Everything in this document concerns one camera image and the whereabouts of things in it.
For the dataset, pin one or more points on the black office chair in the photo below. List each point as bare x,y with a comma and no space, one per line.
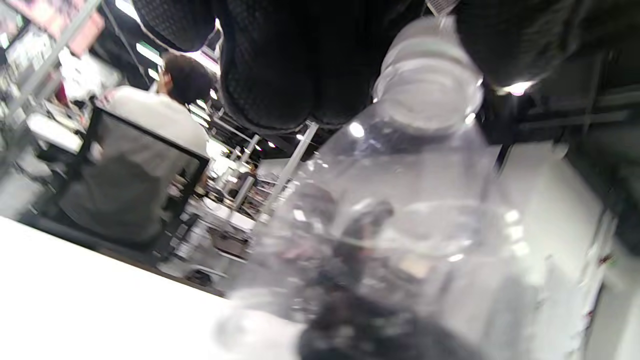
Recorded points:
120,200

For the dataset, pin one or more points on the grey metal pole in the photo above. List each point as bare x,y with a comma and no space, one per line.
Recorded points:
290,170

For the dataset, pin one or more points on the white bottle cap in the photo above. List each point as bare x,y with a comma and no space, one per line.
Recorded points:
429,82

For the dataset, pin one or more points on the person's left hand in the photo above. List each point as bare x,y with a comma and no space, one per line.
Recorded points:
280,60

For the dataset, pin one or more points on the white cabinet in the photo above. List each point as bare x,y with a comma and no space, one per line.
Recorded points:
545,240

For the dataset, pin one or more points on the pink hanging sign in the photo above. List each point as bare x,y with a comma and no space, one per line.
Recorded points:
60,20

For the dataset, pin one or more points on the clear plastic bottle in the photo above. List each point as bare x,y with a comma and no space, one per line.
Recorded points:
415,210

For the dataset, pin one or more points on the grey metal frame bar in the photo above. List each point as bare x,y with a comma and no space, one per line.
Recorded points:
55,47

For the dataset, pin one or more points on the person's right hand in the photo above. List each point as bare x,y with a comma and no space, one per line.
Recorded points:
370,325

